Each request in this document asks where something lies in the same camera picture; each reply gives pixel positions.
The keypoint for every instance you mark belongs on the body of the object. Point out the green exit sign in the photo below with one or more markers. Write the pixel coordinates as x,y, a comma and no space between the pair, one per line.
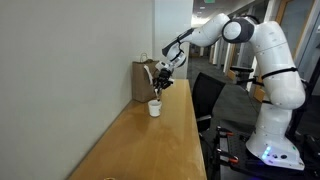
209,1

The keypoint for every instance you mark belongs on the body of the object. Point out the white paper tag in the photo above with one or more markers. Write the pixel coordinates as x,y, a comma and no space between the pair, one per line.
149,74

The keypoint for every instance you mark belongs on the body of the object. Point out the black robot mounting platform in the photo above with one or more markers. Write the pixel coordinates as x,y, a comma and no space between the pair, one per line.
240,156

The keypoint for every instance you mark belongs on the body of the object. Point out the brown paper bag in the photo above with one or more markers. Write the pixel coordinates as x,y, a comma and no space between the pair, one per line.
141,87

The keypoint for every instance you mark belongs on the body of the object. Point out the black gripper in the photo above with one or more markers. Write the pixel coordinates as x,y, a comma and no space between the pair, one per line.
164,79

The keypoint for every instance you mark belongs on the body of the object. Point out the black office chair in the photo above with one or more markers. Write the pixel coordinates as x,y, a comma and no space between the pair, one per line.
208,100

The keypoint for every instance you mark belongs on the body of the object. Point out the white paper cup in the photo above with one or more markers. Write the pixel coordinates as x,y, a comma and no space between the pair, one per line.
154,109

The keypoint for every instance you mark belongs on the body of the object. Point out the black armrest chair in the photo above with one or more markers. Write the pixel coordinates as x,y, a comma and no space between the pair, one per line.
245,75

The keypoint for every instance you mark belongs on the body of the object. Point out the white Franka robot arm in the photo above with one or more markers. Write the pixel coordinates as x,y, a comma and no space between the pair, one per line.
276,133

